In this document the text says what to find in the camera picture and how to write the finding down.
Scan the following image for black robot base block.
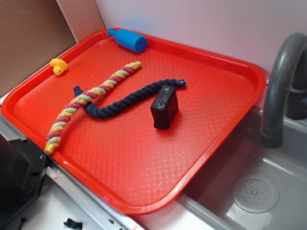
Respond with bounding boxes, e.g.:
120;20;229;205
0;136;48;229

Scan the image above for black rectangular block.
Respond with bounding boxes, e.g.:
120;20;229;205
150;85;178;129

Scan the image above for red plastic tray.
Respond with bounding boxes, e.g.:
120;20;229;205
1;30;266;215

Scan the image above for blue plastic toy bottle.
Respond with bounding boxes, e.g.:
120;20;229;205
107;28;147;53

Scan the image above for yellow rubber duck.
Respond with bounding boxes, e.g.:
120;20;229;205
50;58;68;76

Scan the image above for grey plastic sink basin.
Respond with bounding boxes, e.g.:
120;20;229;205
136;105;307;230

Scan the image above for grey toy faucet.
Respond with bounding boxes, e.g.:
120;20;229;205
260;33;307;148

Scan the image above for small black plastic clip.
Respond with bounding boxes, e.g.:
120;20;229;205
63;218;83;230

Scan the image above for brown cardboard panel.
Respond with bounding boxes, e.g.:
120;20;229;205
0;0;105;96

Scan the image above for multicolored twisted rope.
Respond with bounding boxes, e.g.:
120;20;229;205
44;61;142;155

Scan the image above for silver metal frame rail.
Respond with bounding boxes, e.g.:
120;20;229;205
0;112;154;230

